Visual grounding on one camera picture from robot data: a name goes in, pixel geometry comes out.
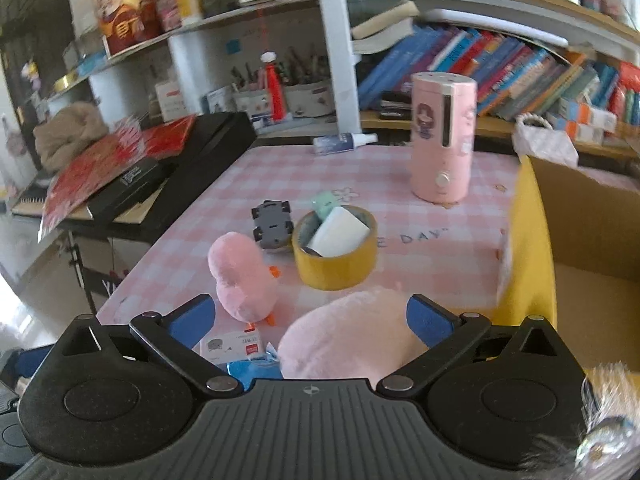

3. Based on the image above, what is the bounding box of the beige knitted cloth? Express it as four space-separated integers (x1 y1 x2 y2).
34 101 108 174

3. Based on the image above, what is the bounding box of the large pink plush toy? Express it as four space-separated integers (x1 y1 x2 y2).
278 287 427 386

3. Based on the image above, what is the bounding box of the white yellow cup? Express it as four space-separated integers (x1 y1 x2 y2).
176 0 204 26

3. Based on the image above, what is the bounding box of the pink checkered tablecloth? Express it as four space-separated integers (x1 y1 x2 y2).
95 144 524 361

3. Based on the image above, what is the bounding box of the black keyboard case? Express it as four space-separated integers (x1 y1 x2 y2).
60 113 256 244

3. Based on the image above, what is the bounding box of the yellow cardboard box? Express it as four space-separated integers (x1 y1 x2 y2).
491 157 639 373

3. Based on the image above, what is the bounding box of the fortune god figure box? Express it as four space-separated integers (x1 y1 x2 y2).
93 0 162 56

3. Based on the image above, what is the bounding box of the mint green utility knife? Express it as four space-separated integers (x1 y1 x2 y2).
311 191 340 222

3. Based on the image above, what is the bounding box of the row of colourful books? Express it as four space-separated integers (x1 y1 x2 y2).
349 0 640 137

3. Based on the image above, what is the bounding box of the white quilted pearl handbag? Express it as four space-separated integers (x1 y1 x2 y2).
512 113 579 168

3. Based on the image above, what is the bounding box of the white charger plug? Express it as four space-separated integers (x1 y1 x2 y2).
307 206 370 258

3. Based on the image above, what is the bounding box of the orange white medicine box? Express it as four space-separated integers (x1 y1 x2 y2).
559 98 617 133

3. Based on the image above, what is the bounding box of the pink cylindrical humidifier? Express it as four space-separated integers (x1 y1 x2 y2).
409 72 477 205

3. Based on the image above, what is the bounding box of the red patterned gift bag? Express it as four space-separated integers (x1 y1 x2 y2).
38 115 196 242

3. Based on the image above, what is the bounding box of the grey toy car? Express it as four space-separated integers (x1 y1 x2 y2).
252 200 294 250

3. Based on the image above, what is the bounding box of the small pink plush duck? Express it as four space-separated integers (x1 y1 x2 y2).
207 232 279 326

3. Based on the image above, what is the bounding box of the blue spray bottle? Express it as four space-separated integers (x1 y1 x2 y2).
312 133 378 156

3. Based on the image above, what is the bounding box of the small white card box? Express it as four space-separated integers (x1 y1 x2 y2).
201 328 264 366

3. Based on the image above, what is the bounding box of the white pen holder box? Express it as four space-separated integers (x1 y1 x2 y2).
284 79 335 118

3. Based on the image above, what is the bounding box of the red tassel ornament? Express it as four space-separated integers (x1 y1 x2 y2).
260 51 286 122

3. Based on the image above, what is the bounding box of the yellow tape roll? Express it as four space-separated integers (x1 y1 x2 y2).
292 206 378 290

